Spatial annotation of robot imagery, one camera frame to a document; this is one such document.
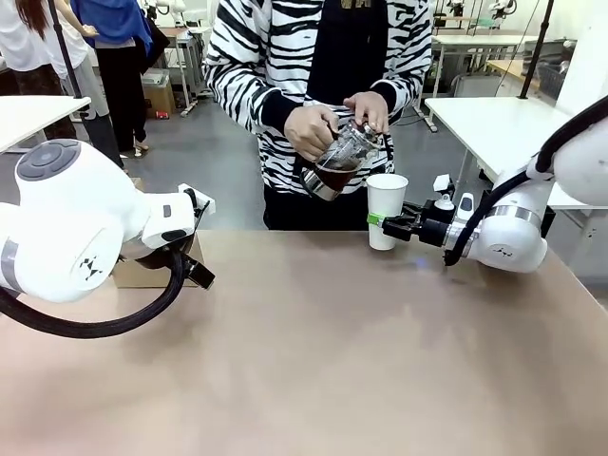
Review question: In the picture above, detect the brown cardboard box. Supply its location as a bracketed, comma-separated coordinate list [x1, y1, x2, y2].
[141, 69, 178, 121]

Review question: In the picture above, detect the large white table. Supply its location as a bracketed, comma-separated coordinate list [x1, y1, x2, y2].
[423, 96, 608, 211]

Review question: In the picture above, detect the person's right hand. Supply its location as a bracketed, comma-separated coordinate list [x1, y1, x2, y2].
[284, 104, 342, 163]

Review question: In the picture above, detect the person's left forearm zebra sleeve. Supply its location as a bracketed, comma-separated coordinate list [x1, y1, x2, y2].
[370, 47, 434, 113]

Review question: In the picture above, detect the black tripod pole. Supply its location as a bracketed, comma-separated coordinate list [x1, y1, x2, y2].
[46, 0, 128, 173]

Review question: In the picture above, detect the black apron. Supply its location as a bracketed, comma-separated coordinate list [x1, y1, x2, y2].
[263, 0, 396, 232]

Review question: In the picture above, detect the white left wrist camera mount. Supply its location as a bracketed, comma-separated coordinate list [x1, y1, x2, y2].
[178, 183, 218, 216]

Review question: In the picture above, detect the white paper cup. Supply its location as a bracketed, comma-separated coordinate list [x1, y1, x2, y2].
[366, 173, 410, 252]

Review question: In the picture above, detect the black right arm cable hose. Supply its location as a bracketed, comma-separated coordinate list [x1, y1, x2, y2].
[443, 96, 608, 267]

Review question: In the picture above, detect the person torso zebra sweater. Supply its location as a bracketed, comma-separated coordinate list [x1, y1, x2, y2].
[202, 0, 435, 232]

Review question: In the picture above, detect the grey plastic crate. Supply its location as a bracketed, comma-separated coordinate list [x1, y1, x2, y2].
[540, 61, 572, 102]

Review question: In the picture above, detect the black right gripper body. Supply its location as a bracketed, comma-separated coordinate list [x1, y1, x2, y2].
[417, 199, 451, 248]

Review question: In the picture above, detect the bystander in blue top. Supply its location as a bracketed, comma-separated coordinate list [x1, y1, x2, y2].
[70, 0, 156, 159]

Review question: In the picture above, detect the white table with tripod pole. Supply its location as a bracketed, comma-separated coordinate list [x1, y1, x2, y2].
[0, 95, 93, 155]

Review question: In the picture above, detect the bystander with long hair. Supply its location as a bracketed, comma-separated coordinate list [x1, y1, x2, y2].
[0, 0, 77, 142]

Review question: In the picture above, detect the wooden background table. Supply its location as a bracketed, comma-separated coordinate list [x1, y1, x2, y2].
[485, 58, 543, 92]

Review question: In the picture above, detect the glass pitcher with dark drink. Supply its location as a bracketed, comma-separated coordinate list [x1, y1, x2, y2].
[299, 118, 382, 202]

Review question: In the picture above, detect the white background desk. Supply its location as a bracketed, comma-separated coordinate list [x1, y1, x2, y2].
[430, 31, 541, 99]

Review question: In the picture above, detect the black stand pole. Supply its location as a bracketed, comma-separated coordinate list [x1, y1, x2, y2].
[518, 0, 556, 101]

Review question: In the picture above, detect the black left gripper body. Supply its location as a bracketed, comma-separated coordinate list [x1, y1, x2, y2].
[181, 255, 217, 291]

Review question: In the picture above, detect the brown cardboard cup carrier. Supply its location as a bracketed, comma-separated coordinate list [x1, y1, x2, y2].
[112, 234, 206, 290]

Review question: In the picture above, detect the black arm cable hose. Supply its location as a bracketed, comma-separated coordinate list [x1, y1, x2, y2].
[0, 250, 189, 340]
[443, 96, 608, 267]

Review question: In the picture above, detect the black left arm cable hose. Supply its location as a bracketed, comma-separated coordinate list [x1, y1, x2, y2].
[0, 250, 189, 340]

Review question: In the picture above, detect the person's left hand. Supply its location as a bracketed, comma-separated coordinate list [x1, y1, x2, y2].
[342, 90, 390, 136]

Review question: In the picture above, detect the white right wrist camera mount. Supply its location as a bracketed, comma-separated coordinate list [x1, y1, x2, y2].
[431, 174, 476, 223]

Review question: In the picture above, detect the person's right forearm zebra sleeve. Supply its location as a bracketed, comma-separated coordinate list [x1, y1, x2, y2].
[204, 61, 305, 137]

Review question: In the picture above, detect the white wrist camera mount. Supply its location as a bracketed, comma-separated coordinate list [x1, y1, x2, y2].
[431, 174, 476, 223]
[178, 183, 218, 216]

